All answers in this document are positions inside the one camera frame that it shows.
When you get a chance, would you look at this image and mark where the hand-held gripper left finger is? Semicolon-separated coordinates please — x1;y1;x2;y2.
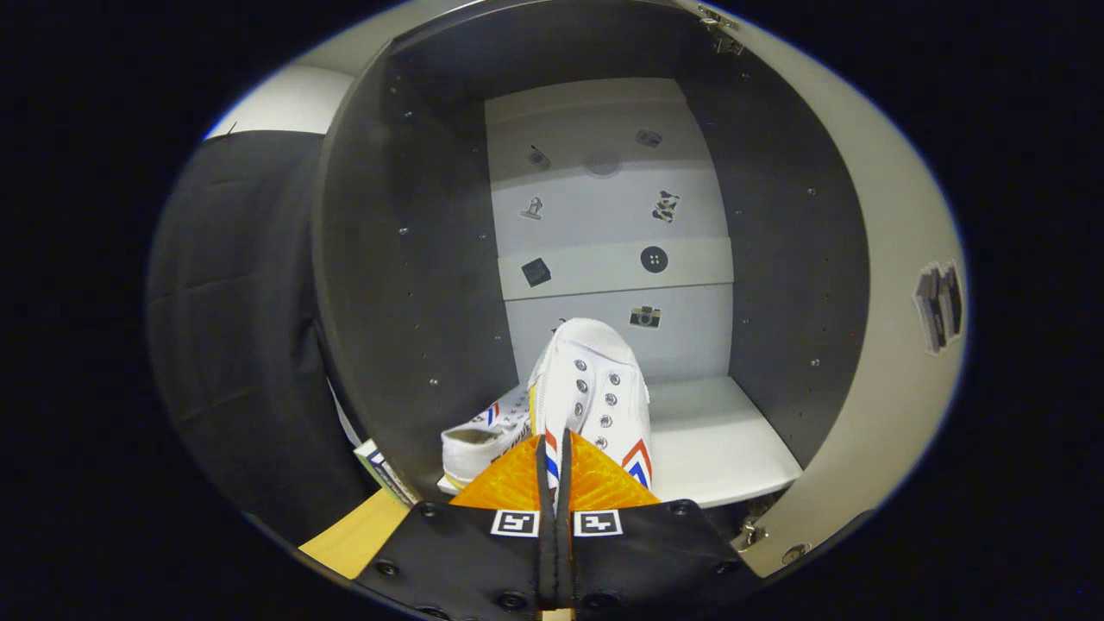
354;434;558;621

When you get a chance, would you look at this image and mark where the white black spine book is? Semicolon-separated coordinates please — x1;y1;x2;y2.
354;438;422;508

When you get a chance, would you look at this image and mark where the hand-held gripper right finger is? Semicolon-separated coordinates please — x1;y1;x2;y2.
556;428;763;621

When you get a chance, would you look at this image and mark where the white canvas shoe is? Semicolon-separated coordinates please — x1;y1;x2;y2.
441;384;536;491
528;317;654;492

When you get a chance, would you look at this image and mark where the black backdrop cloth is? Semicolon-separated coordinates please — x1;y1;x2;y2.
145;129;382;546

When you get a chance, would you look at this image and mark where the grey shoe cabinet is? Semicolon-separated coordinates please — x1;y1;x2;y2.
312;0;872;520

